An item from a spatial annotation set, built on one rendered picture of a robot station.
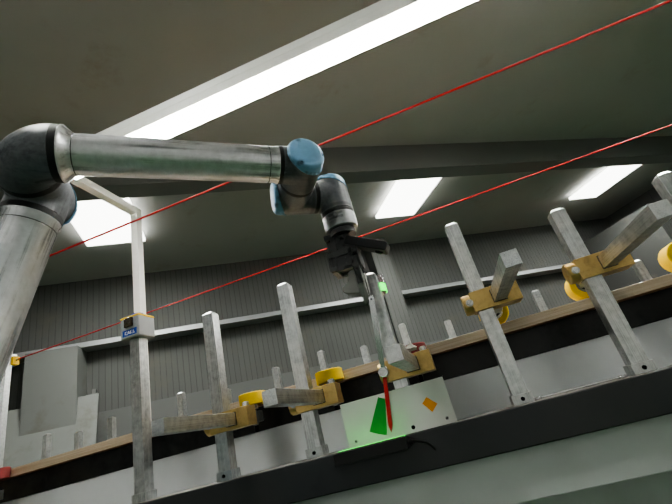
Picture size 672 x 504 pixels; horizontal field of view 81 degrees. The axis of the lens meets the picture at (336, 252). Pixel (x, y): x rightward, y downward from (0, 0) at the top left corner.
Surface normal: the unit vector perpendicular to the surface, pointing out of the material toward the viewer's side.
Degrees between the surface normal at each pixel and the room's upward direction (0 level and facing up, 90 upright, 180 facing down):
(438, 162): 90
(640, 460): 90
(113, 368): 90
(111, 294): 90
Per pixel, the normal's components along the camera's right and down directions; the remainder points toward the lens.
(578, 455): -0.29, -0.33
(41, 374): 0.23, -0.45
